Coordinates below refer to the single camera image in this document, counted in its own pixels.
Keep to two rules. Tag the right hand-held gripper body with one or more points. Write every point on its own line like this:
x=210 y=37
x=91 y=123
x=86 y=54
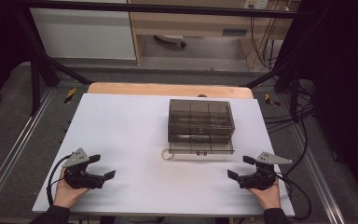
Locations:
x=261 y=180

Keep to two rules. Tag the wooden desk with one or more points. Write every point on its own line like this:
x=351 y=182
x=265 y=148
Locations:
x=199 y=23

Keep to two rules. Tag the person's left hand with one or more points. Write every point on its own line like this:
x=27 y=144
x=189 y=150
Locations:
x=66 y=194

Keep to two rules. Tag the office chair base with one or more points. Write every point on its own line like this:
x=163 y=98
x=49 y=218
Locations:
x=171 y=38

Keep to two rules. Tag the aluminium rail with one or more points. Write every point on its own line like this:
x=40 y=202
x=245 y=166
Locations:
x=15 y=146
x=320 y=177

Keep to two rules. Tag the white wall socket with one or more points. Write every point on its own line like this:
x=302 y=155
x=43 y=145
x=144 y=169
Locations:
x=256 y=3

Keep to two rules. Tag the black curtain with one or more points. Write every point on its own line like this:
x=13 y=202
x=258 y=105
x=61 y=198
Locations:
x=345 y=77
x=0 y=46

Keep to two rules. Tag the white cabinet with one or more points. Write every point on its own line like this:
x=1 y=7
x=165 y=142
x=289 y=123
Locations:
x=84 y=34

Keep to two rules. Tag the black metal frame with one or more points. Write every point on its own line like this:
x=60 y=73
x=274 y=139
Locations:
x=167 y=8

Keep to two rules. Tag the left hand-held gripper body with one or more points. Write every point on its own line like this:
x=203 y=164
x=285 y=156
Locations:
x=77 y=179

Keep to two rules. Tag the person's right hand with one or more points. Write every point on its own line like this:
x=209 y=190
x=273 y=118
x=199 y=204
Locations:
x=271 y=197

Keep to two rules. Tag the smoky transparent drawer box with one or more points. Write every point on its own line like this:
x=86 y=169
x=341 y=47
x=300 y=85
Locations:
x=200 y=121

